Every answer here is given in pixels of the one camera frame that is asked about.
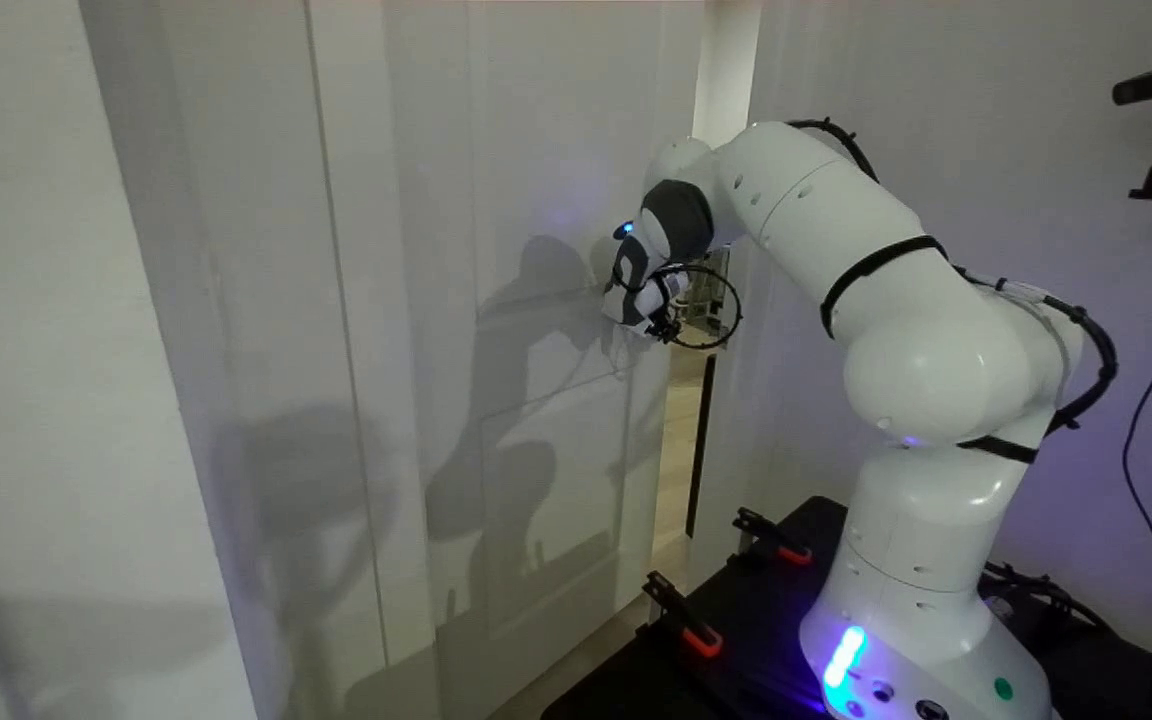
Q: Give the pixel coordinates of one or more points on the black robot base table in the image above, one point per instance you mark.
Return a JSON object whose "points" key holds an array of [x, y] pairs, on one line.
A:
{"points": [[760, 675]]}

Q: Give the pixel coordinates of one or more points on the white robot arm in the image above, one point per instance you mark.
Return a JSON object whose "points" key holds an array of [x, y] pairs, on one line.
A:
{"points": [[963, 377]]}

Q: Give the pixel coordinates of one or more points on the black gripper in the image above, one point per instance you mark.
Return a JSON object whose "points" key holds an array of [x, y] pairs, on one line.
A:
{"points": [[649, 311]]}

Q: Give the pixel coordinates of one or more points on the near black orange clamp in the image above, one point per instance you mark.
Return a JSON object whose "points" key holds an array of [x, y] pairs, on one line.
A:
{"points": [[680, 617]]}

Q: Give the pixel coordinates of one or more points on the white door frame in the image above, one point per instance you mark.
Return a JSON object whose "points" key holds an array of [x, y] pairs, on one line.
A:
{"points": [[721, 111]]}

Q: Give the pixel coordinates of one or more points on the black orange clamp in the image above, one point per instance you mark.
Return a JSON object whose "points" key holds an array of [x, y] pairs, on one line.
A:
{"points": [[760, 528], [680, 617]]}

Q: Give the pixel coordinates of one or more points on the large black panel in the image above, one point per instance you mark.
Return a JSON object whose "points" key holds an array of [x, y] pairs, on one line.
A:
{"points": [[696, 444]]}

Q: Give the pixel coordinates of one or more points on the far black orange clamp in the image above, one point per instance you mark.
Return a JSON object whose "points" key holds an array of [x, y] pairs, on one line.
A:
{"points": [[760, 528]]}

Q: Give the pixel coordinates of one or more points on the white panelled door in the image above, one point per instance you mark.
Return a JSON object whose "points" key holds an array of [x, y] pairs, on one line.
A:
{"points": [[379, 239]]}

